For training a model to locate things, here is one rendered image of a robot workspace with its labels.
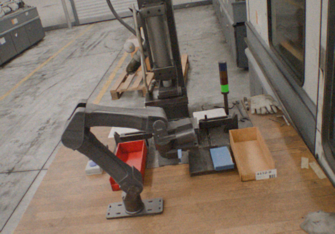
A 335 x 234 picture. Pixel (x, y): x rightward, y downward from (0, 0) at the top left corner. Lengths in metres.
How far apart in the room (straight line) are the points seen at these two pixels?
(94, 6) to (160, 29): 9.75
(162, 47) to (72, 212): 0.70
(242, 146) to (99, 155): 0.63
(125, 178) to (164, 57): 0.49
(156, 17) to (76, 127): 0.52
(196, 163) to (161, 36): 0.51
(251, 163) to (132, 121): 0.54
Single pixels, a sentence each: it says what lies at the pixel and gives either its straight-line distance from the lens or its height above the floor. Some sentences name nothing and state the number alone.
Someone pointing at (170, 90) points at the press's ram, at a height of 1.18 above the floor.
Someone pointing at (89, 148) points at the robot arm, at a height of 1.20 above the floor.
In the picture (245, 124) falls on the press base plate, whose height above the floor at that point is 0.90.
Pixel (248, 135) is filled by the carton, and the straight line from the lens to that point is 1.37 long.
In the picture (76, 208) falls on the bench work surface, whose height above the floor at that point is 0.90.
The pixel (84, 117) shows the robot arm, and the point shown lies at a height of 1.31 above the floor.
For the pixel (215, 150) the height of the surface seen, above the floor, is 0.92.
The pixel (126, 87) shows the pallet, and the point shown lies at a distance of 4.27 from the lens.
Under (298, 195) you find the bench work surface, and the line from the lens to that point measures 1.14.
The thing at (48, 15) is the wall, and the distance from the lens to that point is 11.60.
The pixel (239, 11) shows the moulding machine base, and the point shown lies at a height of 0.86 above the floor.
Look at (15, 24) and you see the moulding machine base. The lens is 8.93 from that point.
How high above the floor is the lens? 1.67
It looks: 26 degrees down
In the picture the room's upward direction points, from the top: 11 degrees counter-clockwise
